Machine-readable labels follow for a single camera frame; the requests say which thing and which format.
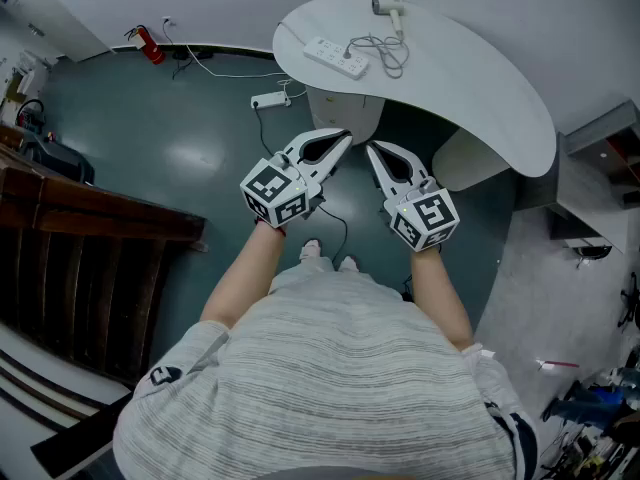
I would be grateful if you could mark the white hair dryer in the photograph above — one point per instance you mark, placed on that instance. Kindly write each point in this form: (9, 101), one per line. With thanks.
(389, 5)

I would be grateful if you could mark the white wall socket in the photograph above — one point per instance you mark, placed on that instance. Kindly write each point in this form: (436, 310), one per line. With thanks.
(166, 20)

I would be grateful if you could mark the white power strip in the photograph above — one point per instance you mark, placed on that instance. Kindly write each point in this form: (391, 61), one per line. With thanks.
(325, 50)

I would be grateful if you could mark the grey striped shirt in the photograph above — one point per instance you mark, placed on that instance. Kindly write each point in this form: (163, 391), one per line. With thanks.
(325, 383)

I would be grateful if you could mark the grey shelf unit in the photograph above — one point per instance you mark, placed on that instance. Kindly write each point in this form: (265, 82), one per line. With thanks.
(590, 193)

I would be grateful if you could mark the black case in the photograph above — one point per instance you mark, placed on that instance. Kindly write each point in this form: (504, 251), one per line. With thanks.
(57, 160)

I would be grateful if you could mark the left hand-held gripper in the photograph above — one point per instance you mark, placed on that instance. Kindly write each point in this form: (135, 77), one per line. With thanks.
(272, 193)

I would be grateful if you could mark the pink stick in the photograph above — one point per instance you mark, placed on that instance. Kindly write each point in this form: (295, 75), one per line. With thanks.
(560, 365)

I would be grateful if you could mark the white table drawer cabinet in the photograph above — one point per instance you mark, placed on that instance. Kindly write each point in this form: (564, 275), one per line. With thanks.
(340, 113)

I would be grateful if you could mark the white table support panel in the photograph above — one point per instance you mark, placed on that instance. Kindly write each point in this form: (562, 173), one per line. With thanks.
(465, 165)

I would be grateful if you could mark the small white floor socket strip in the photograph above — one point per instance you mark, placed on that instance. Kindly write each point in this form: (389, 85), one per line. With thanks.
(270, 100)

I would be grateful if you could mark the white shoe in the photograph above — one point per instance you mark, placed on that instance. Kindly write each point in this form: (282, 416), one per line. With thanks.
(349, 263)
(311, 249)

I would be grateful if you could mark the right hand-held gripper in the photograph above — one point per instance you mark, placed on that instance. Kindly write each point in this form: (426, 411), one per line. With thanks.
(430, 218)

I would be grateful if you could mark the person's left forearm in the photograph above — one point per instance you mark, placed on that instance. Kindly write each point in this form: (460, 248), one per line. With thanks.
(250, 278)

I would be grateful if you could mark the person's right forearm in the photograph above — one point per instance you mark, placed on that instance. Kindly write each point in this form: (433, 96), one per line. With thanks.
(440, 303)

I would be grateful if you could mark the red fire extinguisher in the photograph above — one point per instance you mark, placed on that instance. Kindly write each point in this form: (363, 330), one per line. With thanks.
(150, 48)

